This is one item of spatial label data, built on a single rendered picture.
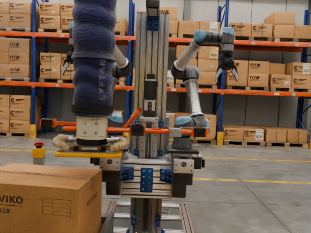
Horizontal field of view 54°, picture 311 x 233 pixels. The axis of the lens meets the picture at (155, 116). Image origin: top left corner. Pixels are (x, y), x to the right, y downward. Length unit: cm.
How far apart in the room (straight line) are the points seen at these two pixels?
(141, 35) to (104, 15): 75
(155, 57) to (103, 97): 82
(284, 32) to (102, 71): 834
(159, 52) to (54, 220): 138
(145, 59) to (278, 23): 756
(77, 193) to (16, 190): 32
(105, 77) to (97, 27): 26
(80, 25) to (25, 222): 104
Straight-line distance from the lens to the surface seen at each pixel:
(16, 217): 177
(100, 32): 163
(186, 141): 217
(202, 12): 1052
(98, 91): 162
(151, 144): 231
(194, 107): 228
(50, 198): 165
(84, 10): 166
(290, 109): 1104
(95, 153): 161
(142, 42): 236
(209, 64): 895
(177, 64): 225
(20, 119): 965
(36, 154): 237
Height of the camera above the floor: 143
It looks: 4 degrees down
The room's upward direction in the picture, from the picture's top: 2 degrees clockwise
